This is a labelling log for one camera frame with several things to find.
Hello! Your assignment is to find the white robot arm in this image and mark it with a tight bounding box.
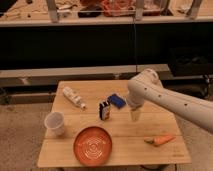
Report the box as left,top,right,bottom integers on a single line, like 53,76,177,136
127,69,213,134

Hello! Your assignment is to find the wooden table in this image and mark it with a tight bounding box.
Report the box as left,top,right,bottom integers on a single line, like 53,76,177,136
38,80,191,168

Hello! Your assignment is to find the white plastic cup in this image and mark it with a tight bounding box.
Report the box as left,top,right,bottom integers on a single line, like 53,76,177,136
44,112,65,136

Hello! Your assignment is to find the blue sponge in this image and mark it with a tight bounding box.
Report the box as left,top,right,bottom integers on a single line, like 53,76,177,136
108,94,126,109

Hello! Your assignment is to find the black hanging cable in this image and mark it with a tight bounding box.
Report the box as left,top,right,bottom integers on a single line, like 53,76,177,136
132,16,139,75

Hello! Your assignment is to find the orange ridged plate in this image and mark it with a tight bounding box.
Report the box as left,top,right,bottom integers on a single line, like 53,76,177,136
73,126,112,166

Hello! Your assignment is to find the clear plastic bottle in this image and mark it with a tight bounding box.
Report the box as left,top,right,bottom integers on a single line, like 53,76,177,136
62,87,86,109

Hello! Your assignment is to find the orange toy carrot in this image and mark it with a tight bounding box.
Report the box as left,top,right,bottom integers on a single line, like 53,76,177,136
144,135,174,146

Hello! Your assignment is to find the black and white whiteboard eraser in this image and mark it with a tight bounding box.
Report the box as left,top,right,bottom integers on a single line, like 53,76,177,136
99,101,111,120

